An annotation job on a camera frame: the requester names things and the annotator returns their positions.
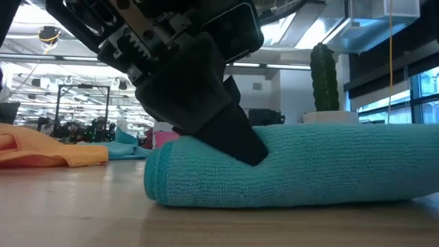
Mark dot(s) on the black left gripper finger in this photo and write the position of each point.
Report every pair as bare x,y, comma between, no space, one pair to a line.
199,103
235,92

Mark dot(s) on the red plastic basket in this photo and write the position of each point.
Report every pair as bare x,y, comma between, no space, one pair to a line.
164,139

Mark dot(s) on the large teal microfiber towel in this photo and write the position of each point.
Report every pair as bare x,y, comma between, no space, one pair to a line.
308,168

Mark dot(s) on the orange microfiber towel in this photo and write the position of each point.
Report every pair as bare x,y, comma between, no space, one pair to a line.
41,151

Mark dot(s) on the small teal microfiber towel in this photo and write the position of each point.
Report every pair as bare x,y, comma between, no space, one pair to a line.
120,149

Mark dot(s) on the black background appliance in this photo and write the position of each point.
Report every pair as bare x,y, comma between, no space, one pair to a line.
264,117

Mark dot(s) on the green cactus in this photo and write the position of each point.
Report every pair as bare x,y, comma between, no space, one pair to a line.
324,79

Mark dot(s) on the black background monitor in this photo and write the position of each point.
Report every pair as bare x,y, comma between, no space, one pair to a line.
8,113

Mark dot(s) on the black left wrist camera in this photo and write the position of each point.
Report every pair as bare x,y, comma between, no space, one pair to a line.
236,31

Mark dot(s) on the black background station frame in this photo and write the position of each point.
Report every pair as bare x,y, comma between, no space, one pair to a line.
82,85

